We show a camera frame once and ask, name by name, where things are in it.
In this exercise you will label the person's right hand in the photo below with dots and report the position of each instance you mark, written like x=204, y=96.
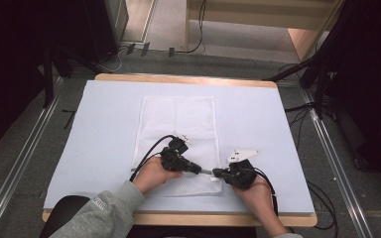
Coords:
x=259, y=198

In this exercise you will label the black curtain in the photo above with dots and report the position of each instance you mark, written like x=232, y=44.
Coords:
x=10, y=66
x=377, y=82

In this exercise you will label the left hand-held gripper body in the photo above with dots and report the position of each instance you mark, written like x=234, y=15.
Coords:
x=173, y=158

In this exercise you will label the white table cover sheet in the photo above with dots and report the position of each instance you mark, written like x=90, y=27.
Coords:
x=251, y=119

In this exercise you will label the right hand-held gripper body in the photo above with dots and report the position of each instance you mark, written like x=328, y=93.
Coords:
x=241, y=175

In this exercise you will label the black metal stand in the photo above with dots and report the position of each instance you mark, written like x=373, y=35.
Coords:
x=317, y=76
x=49, y=76

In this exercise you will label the metal floor rail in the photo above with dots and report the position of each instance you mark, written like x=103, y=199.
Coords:
x=20, y=148
x=337, y=165

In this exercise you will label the black cabinet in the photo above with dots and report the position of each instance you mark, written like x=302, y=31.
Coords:
x=105, y=26

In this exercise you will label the wooden table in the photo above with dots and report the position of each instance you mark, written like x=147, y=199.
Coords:
x=185, y=79

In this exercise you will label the white mesh laundry bag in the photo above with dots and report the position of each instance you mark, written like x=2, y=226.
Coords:
x=178, y=119

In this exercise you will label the person's left hand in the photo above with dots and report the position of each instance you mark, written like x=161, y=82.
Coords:
x=150, y=175

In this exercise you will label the light wooden shelf unit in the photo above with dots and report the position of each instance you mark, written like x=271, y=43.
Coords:
x=261, y=13

